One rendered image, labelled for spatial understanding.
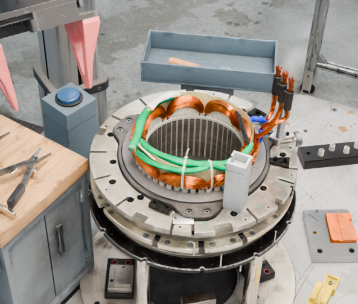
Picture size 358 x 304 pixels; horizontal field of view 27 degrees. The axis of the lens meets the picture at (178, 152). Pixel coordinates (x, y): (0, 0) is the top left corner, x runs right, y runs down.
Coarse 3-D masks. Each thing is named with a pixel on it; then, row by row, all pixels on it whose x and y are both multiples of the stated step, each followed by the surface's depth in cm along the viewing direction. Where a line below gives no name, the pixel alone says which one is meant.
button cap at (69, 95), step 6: (60, 90) 135; (66, 90) 135; (72, 90) 135; (60, 96) 134; (66, 96) 134; (72, 96) 134; (78, 96) 134; (60, 102) 134; (66, 102) 133; (72, 102) 134
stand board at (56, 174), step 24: (0, 120) 126; (0, 144) 121; (24, 144) 121; (48, 144) 122; (0, 168) 117; (48, 168) 118; (72, 168) 118; (0, 192) 114; (24, 192) 114; (48, 192) 114; (0, 216) 110; (24, 216) 110; (0, 240) 108
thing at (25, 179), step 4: (32, 164) 115; (28, 168) 114; (32, 168) 114; (28, 172) 113; (32, 172) 114; (24, 176) 113; (28, 176) 113; (24, 180) 112; (28, 180) 113; (24, 184) 111
